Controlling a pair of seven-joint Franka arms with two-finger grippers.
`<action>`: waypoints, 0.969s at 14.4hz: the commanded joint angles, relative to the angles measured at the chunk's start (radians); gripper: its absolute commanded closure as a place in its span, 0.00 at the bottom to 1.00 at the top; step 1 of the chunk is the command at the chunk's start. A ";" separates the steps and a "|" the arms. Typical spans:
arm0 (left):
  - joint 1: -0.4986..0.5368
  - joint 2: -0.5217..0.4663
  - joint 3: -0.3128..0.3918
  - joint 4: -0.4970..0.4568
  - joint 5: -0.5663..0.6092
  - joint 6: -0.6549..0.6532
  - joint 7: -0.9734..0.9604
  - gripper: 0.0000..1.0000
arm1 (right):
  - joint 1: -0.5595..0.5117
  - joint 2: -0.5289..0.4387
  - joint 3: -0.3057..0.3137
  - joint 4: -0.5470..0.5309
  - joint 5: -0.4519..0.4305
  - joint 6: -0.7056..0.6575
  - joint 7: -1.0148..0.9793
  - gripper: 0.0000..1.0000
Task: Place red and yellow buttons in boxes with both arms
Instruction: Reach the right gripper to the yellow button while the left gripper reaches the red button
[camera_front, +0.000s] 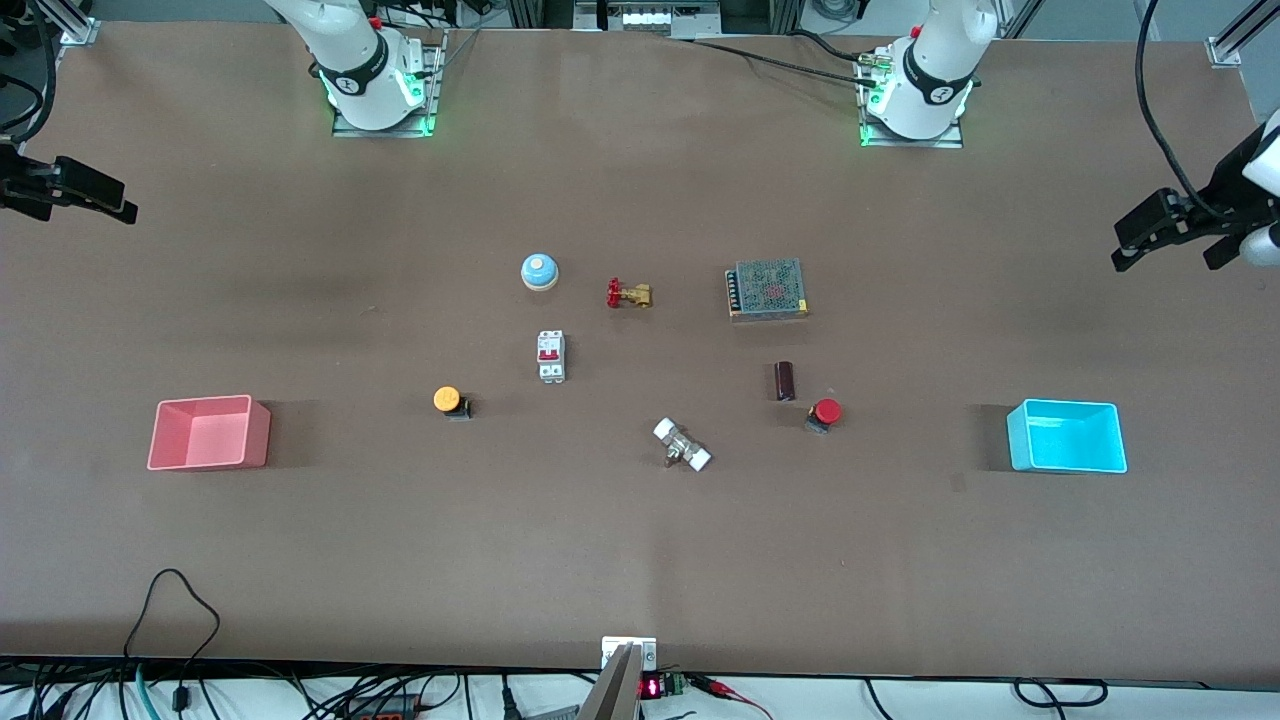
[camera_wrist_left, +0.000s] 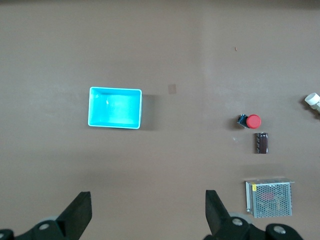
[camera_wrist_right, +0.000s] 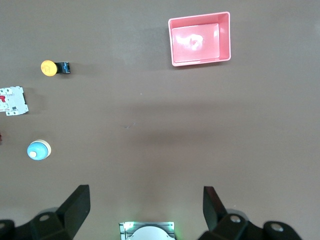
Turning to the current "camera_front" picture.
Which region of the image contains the black looped table cable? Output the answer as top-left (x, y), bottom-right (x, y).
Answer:
top-left (122, 568), bottom-right (222, 706)

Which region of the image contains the red clip lead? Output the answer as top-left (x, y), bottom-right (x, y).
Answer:
top-left (688, 675), bottom-right (773, 720)

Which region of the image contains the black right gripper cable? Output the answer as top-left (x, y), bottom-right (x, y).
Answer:
top-left (0, 0), bottom-right (59, 141)

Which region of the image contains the black cable to arm base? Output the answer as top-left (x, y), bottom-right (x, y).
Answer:
top-left (688, 30), bottom-right (883, 83)

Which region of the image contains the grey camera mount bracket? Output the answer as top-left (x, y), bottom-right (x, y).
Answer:
top-left (577, 636), bottom-right (659, 720)

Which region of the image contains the cyan plastic box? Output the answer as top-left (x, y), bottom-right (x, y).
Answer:
top-left (1006, 398), bottom-right (1128, 474)

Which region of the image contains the metal mesh power supply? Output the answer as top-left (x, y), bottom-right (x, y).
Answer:
top-left (725, 258), bottom-right (810, 322)

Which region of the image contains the aluminium frame profile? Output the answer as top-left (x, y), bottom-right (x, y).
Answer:
top-left (28, 0), bottom-right (101, 47)
top-left (1205, 0), bottom-right (1280, 68)

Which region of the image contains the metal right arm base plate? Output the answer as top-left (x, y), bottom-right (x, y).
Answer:
top-left (331, 28), bottom-right (447, 139)

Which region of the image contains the pink plastic box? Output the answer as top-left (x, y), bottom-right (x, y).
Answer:
top-left (147, 394), bottom-right (272, 472)

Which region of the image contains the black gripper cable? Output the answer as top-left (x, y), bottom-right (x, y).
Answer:
top-left (0, 0), bottom-right (59, 141)
top-left (1134, 0), bottom-right (1223, 217)

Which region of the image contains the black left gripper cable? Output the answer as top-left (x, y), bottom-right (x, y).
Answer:
top-left (1134, 0), bottom-right (1223, 217)

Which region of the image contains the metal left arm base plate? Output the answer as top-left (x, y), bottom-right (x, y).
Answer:
top-left (857, 48), bottom-right (966, 150)

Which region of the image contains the black coiled edge cable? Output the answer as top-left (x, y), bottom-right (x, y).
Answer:
top-left (1012, 677), bottom-right (1109, 709)

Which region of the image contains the metal fitting with white caps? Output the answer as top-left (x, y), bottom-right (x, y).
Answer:
top-left (652, 417), bottom-right (713, 473)

